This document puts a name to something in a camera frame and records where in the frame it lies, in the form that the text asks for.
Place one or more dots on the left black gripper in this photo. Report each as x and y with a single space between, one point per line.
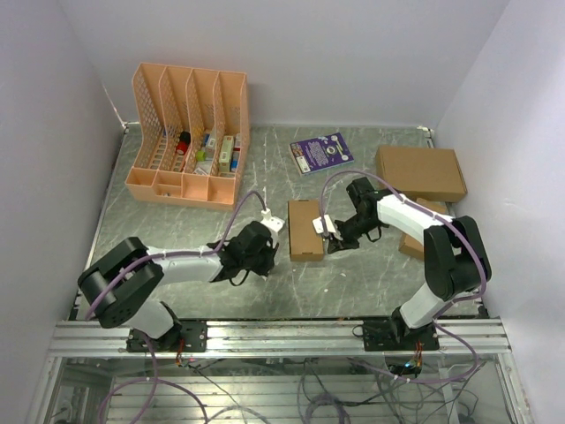
263 268

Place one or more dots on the aluminium rail frame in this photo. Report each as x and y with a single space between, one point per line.
270 339

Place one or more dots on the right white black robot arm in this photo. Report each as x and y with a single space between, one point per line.
455 260

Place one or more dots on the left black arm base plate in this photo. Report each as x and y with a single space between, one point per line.
185 336

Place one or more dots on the pink plastic file organizer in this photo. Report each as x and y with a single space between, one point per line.
208 104

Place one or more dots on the white green carton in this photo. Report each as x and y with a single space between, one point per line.
225 156

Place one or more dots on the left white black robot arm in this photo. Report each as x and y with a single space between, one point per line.
120 285

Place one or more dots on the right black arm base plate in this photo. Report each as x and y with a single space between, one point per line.
378 336

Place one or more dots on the large folded cardboard box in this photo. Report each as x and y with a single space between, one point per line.
433 174

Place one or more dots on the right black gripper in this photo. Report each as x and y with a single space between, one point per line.
344 243

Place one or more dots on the red black bottle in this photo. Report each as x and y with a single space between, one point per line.
183 143

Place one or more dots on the brown cardboard box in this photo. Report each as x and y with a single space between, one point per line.
305 243

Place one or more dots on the purple book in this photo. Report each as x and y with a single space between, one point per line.
320 153

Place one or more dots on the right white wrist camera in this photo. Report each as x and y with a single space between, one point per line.
323 225

